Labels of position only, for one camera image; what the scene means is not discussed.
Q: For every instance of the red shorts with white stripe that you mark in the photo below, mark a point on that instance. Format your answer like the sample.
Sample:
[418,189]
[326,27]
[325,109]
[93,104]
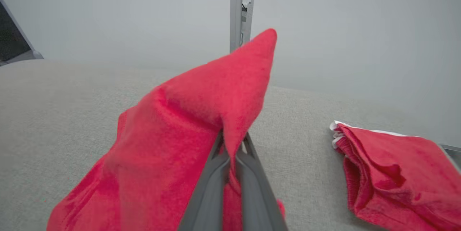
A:
[396,173]

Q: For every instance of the red garment with white cuffs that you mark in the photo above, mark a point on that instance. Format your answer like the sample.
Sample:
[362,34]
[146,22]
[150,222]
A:
[180,116]

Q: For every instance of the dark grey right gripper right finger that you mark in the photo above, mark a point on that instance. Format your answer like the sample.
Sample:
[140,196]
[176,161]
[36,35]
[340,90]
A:
[259,202]

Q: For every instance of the black box cabinet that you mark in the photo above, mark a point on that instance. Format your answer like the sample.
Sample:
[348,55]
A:
[9,40]

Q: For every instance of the slanted aluminium frame post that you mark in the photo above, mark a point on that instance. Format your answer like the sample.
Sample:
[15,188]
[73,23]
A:
[25,57]

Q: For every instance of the slotted aluminium partition post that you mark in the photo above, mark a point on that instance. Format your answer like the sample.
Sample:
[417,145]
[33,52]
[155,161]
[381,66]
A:
[236,8]

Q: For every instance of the grey panel base rail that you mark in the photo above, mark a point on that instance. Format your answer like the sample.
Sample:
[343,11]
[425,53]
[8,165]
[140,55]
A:
[453,152]

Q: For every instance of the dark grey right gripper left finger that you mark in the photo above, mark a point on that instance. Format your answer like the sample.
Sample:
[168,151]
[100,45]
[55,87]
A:
[207,202]

